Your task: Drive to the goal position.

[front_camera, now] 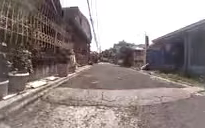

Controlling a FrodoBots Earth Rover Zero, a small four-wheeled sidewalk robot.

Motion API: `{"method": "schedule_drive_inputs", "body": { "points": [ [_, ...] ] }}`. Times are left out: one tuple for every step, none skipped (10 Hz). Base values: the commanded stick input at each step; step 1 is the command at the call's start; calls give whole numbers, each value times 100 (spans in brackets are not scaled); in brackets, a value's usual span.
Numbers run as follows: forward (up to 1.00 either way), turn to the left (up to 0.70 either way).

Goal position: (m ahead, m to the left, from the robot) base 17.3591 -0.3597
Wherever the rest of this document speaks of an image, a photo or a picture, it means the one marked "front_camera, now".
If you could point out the potted bush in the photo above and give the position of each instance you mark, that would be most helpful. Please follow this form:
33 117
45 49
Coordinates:
20 60

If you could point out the worn grey asphalt road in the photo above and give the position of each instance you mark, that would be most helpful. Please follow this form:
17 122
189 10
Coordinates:
116 86

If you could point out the distant buildings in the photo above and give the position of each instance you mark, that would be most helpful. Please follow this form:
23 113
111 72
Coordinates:
126 53

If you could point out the blue grey building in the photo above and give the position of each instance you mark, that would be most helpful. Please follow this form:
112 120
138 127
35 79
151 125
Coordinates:
186 50

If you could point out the building with lattice fence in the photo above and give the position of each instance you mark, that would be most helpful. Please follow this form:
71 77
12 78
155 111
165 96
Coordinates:
33 30

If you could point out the grass strip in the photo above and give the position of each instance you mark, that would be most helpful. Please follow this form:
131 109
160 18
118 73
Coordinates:
180 78

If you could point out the pole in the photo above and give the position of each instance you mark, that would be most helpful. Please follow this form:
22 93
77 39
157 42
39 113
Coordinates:
146 50

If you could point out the grey concrete kerb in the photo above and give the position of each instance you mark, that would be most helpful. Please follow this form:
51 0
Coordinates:
33 91

